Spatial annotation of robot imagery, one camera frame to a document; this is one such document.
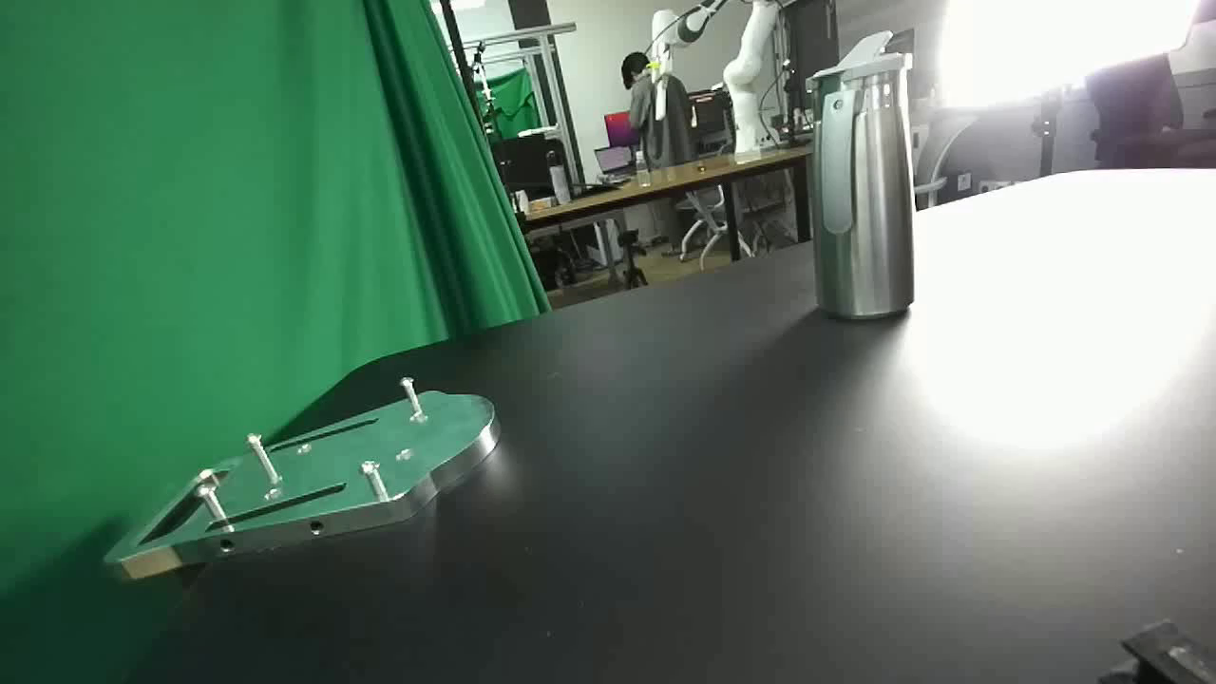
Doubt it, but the white flask lid with lever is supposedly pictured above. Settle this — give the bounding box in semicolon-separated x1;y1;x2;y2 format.
804;28;917;89

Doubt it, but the stainless steel flask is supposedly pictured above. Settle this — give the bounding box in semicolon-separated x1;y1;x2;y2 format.
804;73;918;322

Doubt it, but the long wooden desk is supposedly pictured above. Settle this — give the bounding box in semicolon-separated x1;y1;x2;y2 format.
513;142;817;271

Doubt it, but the silver screw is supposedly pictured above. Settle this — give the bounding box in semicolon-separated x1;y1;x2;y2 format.
357;456;395;506
397;372;433;429
242;429;285;497
188;469;239;534

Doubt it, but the person in grey jacket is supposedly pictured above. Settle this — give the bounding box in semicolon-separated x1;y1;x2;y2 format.
620;51;700;173

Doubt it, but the metal mounting plate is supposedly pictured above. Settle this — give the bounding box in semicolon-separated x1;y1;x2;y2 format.
102;387;503;586

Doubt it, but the small green cloth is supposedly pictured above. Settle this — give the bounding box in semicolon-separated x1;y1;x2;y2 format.
481;68;546;142

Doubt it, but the black tall cabinet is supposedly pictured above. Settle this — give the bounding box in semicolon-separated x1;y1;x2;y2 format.
781;0;842;146

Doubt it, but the white office chair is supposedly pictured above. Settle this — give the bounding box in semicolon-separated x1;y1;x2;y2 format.
912;107;985;212

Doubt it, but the green curtain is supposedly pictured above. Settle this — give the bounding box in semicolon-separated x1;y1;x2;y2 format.
0;0;556;684

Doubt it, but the black monitor stand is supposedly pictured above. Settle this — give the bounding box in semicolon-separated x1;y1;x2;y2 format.
1031;89;1067;184

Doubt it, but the large monitor screen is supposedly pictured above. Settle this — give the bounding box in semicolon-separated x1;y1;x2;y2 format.
933;0;1206;114

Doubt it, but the black office chair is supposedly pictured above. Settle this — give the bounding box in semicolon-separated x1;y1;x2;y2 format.
1084;51;1216;173

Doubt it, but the metal frame rack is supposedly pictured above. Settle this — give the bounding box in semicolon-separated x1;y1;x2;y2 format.
459;16;589;193

